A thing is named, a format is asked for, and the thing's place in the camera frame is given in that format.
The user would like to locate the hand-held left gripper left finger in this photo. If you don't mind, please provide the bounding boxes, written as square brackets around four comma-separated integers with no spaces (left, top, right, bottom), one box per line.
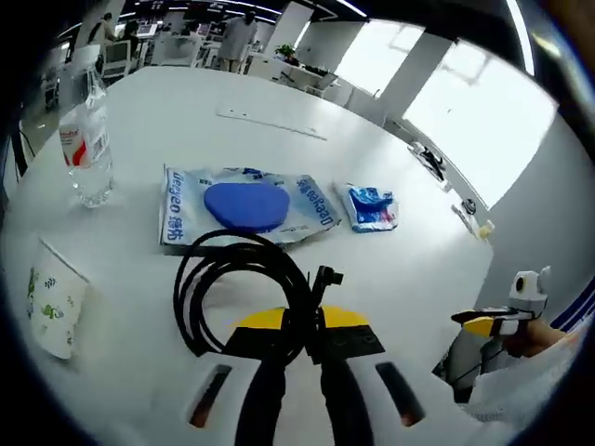
[176,306,292,446]

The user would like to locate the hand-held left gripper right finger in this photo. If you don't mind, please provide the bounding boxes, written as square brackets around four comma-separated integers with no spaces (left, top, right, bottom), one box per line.
[319,304,429,446]

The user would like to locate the black cable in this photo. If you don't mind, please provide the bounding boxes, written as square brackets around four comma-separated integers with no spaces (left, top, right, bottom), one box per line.
[172,229,347,369]

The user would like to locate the blue tissue pack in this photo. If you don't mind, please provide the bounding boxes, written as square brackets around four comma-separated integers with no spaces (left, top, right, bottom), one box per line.
[340,181,401,234]

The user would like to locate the blue and white wipes pack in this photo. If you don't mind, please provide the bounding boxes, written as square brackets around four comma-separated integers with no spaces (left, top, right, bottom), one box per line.
[158,163,343,256]

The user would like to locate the white floral paper cup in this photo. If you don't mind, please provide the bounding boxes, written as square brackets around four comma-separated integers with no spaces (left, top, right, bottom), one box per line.
[25,238,91,361]

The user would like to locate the clear red-label plastic bottle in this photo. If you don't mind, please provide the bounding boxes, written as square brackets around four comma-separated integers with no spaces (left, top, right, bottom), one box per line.
[58,64,116,209]

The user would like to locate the person's right hand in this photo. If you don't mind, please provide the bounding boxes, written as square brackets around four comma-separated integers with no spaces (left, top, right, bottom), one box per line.
[504,318,571,359]

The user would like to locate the black device on table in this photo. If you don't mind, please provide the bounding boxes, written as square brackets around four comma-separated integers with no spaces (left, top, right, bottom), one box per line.
[412,142,448,181]

